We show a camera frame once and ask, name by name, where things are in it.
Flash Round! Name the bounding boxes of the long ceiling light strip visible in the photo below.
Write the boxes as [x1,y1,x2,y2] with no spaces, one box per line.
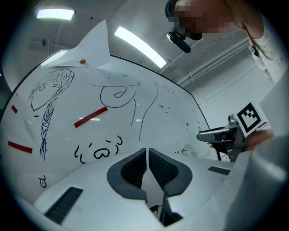
[114,26,167,69]

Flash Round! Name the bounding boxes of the long red magnetic strip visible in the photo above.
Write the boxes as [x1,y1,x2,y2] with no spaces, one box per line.
[74,106,108,129]
[8,140,33,154]

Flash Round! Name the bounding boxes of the white paper sheet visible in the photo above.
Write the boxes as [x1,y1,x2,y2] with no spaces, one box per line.
[40,19,111,68]

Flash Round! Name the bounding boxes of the black head camera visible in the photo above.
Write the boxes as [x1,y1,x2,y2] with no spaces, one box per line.
[166,28,192,54]

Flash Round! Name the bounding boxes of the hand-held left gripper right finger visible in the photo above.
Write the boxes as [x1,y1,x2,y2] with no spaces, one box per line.
[148,148,235,226]

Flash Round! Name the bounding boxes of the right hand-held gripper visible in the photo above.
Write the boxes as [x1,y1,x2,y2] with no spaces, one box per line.
[196,102,269,162]

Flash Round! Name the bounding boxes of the person's star print pyjamas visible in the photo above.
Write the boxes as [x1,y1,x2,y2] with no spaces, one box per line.
[234,13,287,84]

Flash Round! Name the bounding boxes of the person's head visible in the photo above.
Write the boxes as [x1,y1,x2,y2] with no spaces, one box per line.
[164,0,249,41]

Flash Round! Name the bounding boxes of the whiteboard on black stand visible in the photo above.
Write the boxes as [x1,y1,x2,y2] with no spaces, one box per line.
[0,48,219,203]

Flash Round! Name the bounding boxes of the rectangular ceiling light panel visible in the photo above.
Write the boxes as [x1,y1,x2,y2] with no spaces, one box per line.
[36,8,76,21]

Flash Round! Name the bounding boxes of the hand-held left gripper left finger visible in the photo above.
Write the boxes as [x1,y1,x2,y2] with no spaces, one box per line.
[33,148,167,231]

